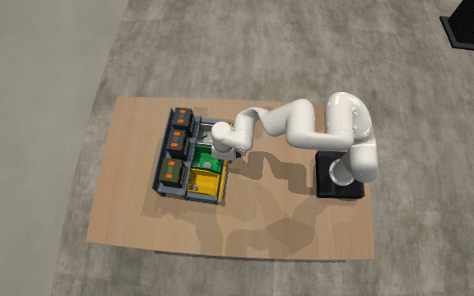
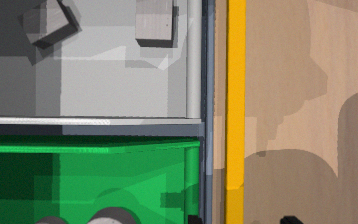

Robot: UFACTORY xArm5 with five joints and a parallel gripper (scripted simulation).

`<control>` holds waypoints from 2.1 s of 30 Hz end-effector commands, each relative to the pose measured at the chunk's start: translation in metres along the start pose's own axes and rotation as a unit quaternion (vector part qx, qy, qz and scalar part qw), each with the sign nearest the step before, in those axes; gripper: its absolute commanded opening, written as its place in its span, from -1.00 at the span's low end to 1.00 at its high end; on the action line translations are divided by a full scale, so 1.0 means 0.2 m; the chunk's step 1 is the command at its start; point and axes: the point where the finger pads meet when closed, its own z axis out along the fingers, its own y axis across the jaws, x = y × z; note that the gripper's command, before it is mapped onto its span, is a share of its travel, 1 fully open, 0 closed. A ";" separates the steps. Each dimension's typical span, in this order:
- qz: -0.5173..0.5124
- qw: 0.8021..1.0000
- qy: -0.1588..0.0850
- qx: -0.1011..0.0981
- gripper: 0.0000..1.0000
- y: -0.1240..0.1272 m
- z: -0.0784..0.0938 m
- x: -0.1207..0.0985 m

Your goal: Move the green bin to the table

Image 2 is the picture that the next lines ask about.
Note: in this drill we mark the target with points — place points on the grey steel disc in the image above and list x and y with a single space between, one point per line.
50 220

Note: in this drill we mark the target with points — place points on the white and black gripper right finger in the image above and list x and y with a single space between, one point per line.
290 220

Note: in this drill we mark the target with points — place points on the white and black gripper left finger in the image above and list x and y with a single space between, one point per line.
193 219

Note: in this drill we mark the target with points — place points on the yellow vertical bar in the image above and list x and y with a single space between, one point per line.
234 111

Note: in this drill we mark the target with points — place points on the green bin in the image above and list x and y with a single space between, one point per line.
41 178

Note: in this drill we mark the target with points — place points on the grey metal disc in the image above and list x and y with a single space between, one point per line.
112 215

